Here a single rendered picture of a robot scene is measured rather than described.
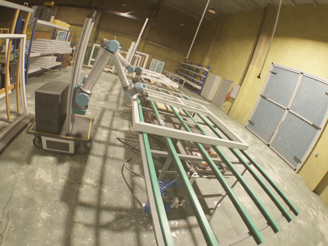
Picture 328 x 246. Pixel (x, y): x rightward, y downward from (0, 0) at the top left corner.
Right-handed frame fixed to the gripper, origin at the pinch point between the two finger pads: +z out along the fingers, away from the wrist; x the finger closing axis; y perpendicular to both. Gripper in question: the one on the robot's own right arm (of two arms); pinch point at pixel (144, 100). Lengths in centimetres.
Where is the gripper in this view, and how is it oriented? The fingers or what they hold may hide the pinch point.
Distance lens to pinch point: 193.2
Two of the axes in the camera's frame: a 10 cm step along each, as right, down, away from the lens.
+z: 1.0, 3.8, 9.2
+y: -3.5, -8.5, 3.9
